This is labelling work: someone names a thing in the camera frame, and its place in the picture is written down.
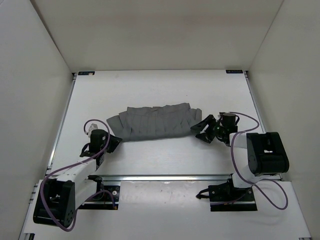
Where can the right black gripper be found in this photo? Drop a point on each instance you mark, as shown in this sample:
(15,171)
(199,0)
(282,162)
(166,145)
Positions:
(205,136)

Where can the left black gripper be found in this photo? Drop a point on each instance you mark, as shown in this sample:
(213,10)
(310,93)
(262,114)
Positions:
(115,141)

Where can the grey pleated skirt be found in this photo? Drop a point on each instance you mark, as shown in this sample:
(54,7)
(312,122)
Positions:
(154,123)

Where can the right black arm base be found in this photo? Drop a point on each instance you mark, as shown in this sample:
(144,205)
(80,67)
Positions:
(225,197)

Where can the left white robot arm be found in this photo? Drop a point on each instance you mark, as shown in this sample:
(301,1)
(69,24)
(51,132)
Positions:
(60,197)

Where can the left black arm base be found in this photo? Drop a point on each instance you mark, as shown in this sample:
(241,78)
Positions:
(108,197)

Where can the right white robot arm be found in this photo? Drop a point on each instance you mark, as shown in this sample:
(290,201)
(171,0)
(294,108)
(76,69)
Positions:
(242,177)

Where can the right blue corner label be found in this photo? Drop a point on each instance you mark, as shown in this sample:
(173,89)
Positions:
(234,71)

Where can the blue corner label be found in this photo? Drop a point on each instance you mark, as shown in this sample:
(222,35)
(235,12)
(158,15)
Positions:
(86,73)
(234,71)

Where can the left blue corner label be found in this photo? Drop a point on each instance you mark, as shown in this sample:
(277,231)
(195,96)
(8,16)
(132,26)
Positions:
(86,73)

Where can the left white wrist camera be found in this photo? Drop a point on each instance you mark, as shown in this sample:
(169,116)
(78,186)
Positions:
(92,127)

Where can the aluminium front rail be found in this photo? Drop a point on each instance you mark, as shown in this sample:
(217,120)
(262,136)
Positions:
(164,178)

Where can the right aluminium side rail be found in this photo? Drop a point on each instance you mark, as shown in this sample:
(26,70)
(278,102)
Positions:
(260,107)

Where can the aluminium side rail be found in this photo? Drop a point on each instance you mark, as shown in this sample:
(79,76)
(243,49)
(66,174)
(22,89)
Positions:
(47,116)
(260,107)

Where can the left aluminium side rail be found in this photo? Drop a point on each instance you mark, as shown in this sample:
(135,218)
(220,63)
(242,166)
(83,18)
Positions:
(47,116)

